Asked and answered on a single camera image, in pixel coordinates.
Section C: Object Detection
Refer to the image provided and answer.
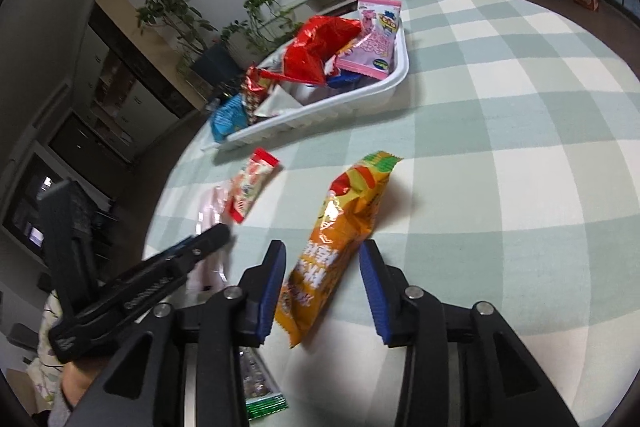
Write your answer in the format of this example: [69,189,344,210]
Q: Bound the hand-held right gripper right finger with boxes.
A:
[359,239,576,427]

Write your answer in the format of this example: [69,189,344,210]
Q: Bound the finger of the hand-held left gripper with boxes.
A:
[147,224,232,279]

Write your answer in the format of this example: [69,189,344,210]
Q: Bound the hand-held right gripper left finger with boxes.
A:
[65,239,287,427]

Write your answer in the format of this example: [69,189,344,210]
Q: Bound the small pink snack packet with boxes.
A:
[187,184,233,293]

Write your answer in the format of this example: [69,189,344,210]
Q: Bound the orange snack packet green edge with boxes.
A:
[274,150,404,349]

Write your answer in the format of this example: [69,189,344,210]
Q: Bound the light blue snack packet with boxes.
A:
[210,96,249,142]

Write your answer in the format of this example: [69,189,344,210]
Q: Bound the small red snack packet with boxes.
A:
[242,66,281,112]

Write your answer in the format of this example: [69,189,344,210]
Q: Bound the white plastic tray basket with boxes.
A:
[201,0,410,152]

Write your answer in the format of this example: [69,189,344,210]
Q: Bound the large red snack bag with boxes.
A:
[282,16,362,86]

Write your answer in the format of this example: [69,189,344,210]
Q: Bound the large pink snack packet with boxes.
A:
[335,0,403,80]

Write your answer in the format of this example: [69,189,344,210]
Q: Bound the red white striped snack packet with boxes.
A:
[226,148,281,224]

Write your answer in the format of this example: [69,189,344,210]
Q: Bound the green edged dark snack packet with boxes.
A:
[239,347,289,423]

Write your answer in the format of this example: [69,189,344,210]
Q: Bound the red and white snack packet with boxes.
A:
[252,84,307,124]

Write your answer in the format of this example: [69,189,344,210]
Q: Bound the blue plant pot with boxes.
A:
[191,43,242,84]

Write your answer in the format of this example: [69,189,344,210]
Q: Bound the wooden display cabinet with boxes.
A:
[74,0,197,164]

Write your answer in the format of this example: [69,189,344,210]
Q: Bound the round white plant pot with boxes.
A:
[225,32,252,64]

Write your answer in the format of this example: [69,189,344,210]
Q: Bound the dark blue snack packet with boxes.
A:
[327,71,362,89]

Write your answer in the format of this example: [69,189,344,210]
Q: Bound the tall leafy houseplant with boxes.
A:
[136,0,218,75]

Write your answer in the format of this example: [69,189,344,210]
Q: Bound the small leafy houseplant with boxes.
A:
[221,0,303,60]

